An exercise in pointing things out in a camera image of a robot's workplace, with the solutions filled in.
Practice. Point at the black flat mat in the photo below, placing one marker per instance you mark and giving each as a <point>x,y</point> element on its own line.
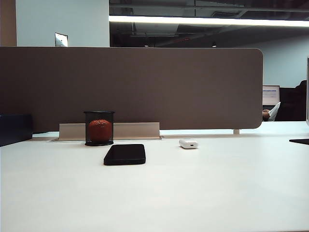
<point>300,141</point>

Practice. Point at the background computer monitor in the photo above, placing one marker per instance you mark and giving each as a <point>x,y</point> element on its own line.
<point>270,95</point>

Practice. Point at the brown desk partition panel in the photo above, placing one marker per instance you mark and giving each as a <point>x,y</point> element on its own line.
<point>149,87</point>

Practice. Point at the long ceiling light strip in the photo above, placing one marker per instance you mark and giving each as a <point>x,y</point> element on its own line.
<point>207,21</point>

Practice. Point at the black mesh pen holder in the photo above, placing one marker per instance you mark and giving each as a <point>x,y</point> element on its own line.
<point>99,116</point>

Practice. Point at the orange ball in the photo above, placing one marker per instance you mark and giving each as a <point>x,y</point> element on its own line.
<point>99,130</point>

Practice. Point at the dark blue box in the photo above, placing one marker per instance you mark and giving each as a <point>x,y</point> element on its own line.
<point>14,129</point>

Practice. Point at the white partition support bracket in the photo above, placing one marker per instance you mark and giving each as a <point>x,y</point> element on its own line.
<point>236,131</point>

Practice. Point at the black smartphone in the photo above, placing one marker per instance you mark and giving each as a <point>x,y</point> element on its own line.
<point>125,154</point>

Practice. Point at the seated background person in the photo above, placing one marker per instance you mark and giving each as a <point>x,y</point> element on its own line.
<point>292,104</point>

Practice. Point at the silver wall plate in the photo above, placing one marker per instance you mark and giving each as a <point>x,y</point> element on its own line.
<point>61,39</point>

